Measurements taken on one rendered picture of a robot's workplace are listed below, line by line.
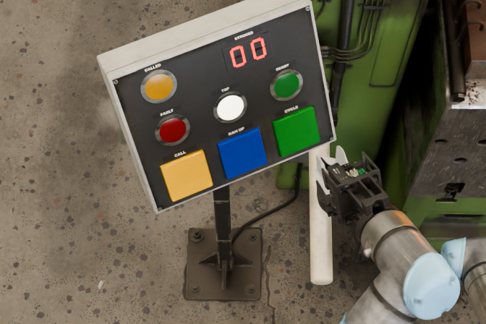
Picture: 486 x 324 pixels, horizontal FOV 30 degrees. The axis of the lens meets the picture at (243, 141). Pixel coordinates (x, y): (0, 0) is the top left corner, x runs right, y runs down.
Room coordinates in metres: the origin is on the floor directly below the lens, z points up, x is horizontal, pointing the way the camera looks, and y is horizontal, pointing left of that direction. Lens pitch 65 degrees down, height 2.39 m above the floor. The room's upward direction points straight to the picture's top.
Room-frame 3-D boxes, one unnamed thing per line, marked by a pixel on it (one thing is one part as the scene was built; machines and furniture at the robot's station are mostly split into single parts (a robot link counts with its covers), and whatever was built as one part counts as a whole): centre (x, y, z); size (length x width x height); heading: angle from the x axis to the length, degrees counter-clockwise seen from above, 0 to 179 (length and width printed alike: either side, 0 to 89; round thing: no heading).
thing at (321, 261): (0.73, -0.16, 0.62); 0.44 x 0.05 x 0.05; 179
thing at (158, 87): (0.66, 0.13, 1.16); 0.05 x 0.03 x 0.04; 89
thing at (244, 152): (0.63, 0.00, 1.01); 0.07 x 0.05 x 0.07; 114
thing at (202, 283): (0.74, 0.05, 0.05); 0.22 x 0.22 x 0.09; 89
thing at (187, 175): (0.58, 0.09, 1.01); 0.07 x 0.05 x 0.07; 114
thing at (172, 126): (0.63, 0.11, 1.09); 0.05 x 0.03 x 0.04; 89
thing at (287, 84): (0.71, -0.07, 1.09); 0.05 x 0.03 x 0.04; 89
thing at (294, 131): (0.67, -0.09, 1.01); 0.07 x 0.05 x 0.07; 114
